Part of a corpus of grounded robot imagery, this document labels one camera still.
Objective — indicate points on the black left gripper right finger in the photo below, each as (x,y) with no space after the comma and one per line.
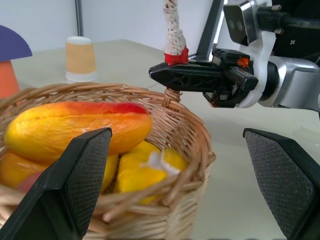
(287,180)

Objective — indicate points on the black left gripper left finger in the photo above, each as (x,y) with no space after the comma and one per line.
(62,190)

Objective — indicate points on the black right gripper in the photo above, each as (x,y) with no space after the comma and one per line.
(235,82)

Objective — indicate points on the dark grey metal bar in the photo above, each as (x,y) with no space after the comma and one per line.
(209,27)

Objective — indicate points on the small orange mango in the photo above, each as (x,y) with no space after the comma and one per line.
(17,170)

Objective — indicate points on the plain yellow fruit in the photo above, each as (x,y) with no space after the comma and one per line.
(110,170)

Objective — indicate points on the large orange red mango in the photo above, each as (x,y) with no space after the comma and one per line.
(62,127)

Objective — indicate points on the yellow fruit with white label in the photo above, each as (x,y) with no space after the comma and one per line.
(135,175)

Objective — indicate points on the black robot body panel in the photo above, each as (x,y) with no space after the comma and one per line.
(300,42)

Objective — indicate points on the ribbed paper cup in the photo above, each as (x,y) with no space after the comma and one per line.
(80,58)

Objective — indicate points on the mushroom toy with purple cap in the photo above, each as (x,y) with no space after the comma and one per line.
(10,42)

